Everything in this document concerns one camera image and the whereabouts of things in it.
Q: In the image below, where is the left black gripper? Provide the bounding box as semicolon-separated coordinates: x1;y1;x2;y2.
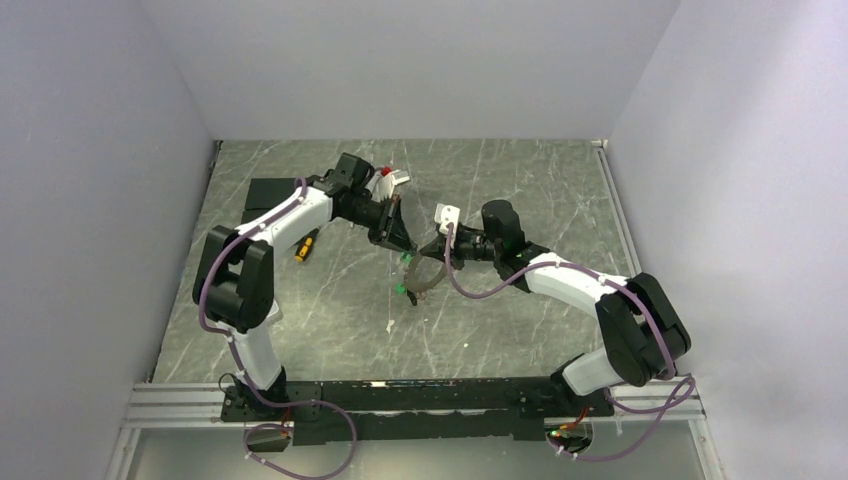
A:
340;194;416;256

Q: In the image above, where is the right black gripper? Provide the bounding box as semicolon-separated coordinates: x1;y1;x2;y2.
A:
422;226;502;271

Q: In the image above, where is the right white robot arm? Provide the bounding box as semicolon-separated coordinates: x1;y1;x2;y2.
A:
420;200;691;415

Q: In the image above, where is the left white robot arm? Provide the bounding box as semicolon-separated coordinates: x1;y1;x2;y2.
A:
192;153;416;420

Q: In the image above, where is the yellow black screwdriver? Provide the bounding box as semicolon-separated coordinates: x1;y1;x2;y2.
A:
295;228;320;262

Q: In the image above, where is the black flat box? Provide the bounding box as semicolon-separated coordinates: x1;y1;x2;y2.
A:
240;178;296;224

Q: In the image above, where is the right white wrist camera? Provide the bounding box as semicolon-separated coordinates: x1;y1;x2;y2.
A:
434;203;461;235

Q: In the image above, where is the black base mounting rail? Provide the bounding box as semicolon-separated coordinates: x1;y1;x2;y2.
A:
221;376;614;446

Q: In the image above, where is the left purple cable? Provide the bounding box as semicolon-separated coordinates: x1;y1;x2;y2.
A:
197;176;359;478

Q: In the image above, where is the aluminium extrusion frame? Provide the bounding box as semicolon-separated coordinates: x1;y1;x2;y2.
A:
105;377;725;479

